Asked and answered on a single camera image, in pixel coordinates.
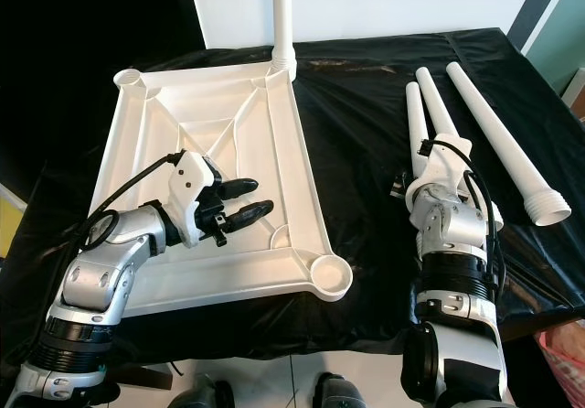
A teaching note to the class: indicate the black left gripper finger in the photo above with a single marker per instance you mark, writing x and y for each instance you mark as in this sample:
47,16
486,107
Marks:
240,187
251,215

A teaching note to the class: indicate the white plastic table top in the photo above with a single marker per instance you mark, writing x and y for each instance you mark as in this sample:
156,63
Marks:
274,166

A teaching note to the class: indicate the white plastic table leg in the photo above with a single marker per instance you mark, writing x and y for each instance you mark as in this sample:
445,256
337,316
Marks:
283,15
416,124
498,129
439,106

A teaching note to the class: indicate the black plastic table cover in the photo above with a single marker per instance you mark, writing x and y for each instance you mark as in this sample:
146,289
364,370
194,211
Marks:
366,106

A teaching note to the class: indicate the grey right robot foot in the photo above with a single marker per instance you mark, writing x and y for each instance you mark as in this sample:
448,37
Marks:
340,393

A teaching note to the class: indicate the pink shopping bag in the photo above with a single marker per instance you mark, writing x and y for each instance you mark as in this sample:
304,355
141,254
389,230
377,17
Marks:
565,362

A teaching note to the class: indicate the black door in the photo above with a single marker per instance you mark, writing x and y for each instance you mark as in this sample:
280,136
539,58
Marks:
73,15

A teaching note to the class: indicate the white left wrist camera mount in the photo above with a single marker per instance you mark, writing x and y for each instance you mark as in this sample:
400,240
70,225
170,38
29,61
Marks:
192,179

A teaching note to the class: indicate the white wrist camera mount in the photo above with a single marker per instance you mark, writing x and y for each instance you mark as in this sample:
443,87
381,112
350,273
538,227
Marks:
192,179
443,166

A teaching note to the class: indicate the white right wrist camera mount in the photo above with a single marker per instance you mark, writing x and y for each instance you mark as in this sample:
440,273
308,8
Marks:
443,166

